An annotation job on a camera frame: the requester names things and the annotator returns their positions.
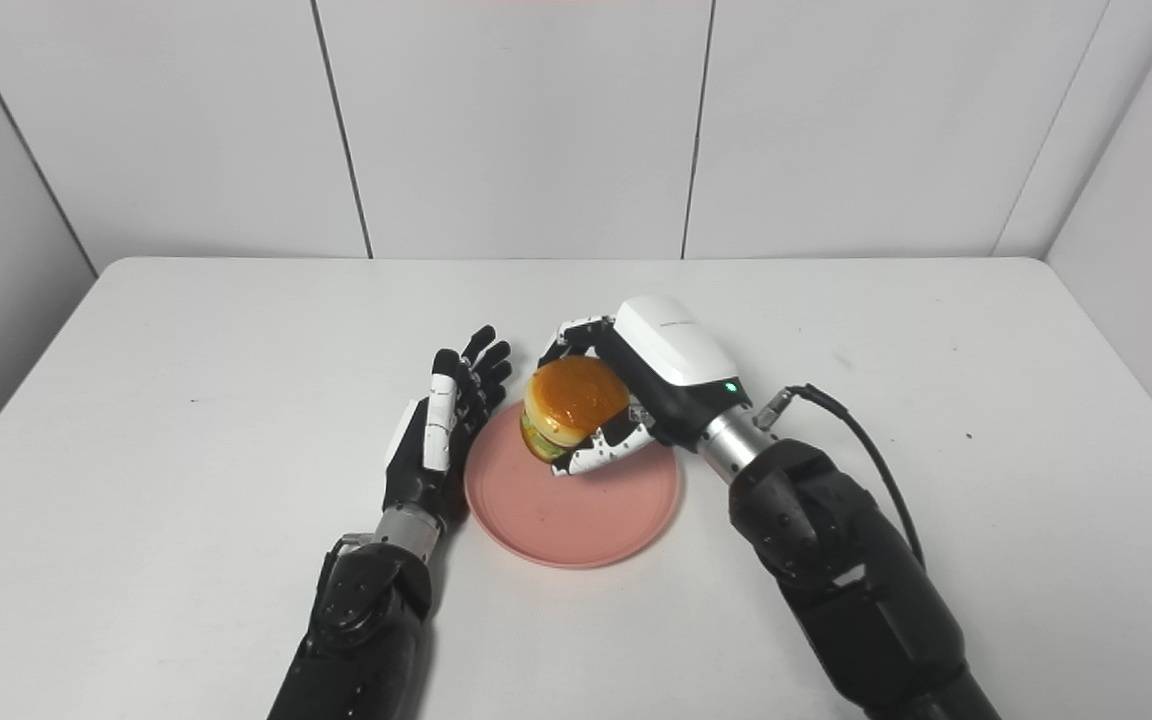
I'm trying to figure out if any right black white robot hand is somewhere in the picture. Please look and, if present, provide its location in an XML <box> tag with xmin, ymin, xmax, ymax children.
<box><xmin>538</xmin><ymin>295</ymin><xmax>750</xmax><ymax>478</ymax></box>

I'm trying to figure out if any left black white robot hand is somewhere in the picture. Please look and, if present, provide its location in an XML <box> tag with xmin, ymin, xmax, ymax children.
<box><xmin>382</xmin><ymin>325</ymin><xmax>514</xmax><ymax>526</ymax></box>

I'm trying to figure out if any toy hamburger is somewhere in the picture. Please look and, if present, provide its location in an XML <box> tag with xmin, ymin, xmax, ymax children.
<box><xmin>520</xmin><ymin>356</ymin><xmax>631</xmax><ymax>464</ymax></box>

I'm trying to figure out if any pink round plate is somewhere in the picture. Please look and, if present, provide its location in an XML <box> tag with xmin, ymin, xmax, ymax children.
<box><xmin>464</xmin><ymin>402</ymin><xmax>683</xmax><ymax>570</ymax></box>

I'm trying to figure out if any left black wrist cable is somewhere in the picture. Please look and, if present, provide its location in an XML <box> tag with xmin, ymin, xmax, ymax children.
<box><xmin>314</xmin><ymin>534</ymin><xmax>375</xmax><ymax>601</ymax></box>

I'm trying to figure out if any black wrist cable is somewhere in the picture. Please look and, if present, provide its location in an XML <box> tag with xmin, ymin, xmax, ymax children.
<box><xmin>314</xmin><ymin>534</ymin><xmax>375</xmax><ymax>601</ymax></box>
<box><xmin>754</xmin><ymin>384</ymin><xmax>927</xmax><ymax>571</ymax></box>

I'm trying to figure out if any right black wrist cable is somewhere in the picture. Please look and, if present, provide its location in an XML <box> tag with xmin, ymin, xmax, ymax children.
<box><xmin>754</xmin><ymin>384</ymin><xmax>927</xmax><ymax>571</ymax></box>

